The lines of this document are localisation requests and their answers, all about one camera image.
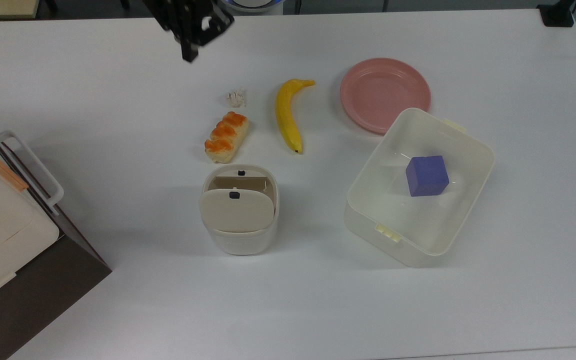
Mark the black table clamp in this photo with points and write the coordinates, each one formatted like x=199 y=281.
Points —
x=558 y=14

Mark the white square trash can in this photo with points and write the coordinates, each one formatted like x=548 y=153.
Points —
x=242 y=242

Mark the translucent white plastic container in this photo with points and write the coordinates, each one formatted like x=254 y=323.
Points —
x=418 y=227

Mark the blue purple cube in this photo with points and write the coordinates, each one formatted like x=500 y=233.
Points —
x=426 y=175

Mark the crumpled white paper scrap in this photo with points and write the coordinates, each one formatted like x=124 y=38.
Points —
x=235 y=98

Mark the white toaster oven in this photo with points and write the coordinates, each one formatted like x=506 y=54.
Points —
x=3 y=235

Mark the yellow banana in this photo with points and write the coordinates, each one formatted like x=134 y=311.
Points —
x=286 y=117

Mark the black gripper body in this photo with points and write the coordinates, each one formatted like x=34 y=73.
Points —
x=183 y=17

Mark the beige trash can lid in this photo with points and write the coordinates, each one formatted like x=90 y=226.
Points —
x=237 y=212

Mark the glazed orange bread loaf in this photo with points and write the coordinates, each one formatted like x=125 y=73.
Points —
x=226 y=137

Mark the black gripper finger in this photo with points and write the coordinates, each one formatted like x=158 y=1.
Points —
x=190 y=51

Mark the pink round plate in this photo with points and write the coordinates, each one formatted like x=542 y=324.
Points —
x=383 y=94

